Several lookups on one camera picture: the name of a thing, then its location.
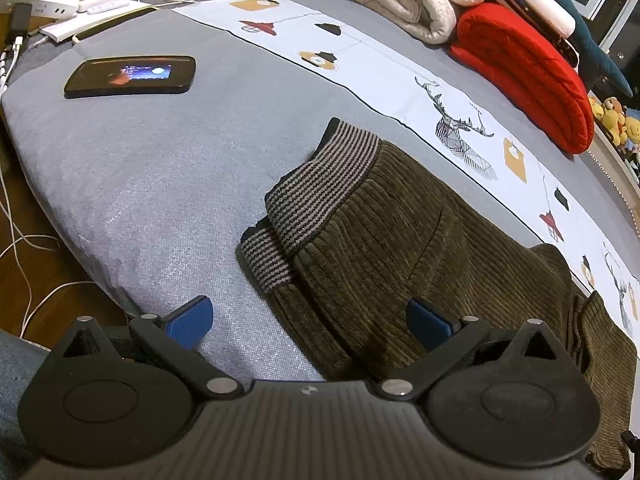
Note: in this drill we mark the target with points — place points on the pile of yellow plush toys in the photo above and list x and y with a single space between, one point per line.
617 120

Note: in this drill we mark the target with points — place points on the grey printed bed sheet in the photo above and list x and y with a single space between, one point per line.
175 160

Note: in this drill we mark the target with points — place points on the black smartphone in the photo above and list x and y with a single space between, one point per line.
130 76

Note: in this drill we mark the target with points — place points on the black charger plug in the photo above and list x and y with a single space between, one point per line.
17 22

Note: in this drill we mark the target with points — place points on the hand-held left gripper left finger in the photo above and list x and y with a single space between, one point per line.
190 322

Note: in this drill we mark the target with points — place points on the white power strip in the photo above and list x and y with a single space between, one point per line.
40 0

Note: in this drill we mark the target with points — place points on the person's jeans leg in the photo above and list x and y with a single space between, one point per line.
17 400

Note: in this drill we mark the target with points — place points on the red folded blanket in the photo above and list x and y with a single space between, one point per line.
530 75

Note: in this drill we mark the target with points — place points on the teal plush pillow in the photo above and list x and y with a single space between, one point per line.
595 45

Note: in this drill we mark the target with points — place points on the white flat adapter bar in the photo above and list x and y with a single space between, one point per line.
90 22

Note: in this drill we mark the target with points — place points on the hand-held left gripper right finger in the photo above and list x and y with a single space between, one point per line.
425 325

